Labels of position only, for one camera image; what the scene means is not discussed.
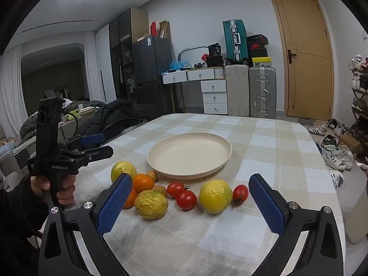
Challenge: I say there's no beige suitcase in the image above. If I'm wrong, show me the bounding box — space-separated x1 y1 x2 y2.
224 64 250 117

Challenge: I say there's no tan wooden door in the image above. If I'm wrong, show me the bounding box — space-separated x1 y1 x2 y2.
269 0 335 121

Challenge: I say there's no wrinkled yellow fruit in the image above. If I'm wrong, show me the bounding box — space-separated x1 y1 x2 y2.
134 190 169 219

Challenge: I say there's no white wardrobe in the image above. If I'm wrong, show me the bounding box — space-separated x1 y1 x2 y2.
96 24 117 102

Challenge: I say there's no large orange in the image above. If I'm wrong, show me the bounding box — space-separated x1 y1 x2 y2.
123 188 138 209

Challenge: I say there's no white curtain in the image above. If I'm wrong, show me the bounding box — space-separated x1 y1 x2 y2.
0 44 29 138

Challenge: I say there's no silver suitcase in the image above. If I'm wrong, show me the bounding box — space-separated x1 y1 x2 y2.
249 67 277 119

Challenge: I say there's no wooden shoe rack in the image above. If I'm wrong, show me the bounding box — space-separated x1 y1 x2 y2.
349 53 368 161

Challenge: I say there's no blue plastic bag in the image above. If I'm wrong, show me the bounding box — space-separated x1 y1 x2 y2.
168 60 190 72

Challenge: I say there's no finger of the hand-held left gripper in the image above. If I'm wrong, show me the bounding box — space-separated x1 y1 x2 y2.
62 145 114 167
62 134 105 151

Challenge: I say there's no grey curved frame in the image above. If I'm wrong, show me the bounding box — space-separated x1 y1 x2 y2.
178 46 209 69

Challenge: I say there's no dark tall shelf cabinet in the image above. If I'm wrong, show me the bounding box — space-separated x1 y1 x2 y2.
109 7 150 104

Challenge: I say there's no teal suitcase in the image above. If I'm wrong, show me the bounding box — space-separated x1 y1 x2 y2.
223 20 249 64

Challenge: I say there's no white desk with drawers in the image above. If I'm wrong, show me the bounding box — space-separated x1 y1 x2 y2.
161 67 229 115

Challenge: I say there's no beige checked tablecloth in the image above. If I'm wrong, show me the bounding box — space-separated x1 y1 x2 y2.
62 113 338 276

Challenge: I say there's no cream round plate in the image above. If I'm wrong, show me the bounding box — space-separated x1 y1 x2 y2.
147 133 232 179

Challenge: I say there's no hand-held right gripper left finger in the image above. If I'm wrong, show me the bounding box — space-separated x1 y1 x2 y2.
38 172 141 276

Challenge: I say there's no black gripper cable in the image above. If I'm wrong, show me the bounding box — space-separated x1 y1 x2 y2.
67 112 79 143

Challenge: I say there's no cardboard box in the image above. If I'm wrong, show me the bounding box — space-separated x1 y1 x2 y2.
159 20 171 39

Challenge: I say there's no black jacket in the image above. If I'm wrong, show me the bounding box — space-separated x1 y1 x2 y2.
95 99 161 140

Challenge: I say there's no brown curtain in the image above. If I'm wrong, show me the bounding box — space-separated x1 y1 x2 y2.
21 59 87 110

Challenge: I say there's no person's left forearm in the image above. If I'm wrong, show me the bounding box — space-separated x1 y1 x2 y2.
0 175 54 276

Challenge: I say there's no dark grey refrigerator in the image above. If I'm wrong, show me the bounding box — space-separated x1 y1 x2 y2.
132 36 173 115

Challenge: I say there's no red tomato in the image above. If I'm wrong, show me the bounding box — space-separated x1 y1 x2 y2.
176 190 198 210
232 184 249 205
167 182 186 199

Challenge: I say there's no assorted shoes collection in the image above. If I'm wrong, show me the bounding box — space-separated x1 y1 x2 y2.
349 53 368 112

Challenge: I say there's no yellow and black shoe box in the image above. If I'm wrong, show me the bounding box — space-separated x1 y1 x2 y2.
251 57 273 68

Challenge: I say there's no small orange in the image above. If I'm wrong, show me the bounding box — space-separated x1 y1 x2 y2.
132 173 156 194

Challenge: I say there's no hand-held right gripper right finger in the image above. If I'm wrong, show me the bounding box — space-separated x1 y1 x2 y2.
249 174 344 276

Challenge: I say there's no green-yellow round fruit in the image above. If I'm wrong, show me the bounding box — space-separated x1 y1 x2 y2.
111 161 138 183

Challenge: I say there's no person's left hand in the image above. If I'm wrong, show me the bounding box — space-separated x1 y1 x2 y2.
30 174 77 207

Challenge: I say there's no loose sneakers pile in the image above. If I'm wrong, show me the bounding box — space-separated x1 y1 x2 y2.
299 118 357 187

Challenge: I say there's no smooth yellow round fruit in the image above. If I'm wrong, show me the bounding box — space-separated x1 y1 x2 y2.
199 179 233 214

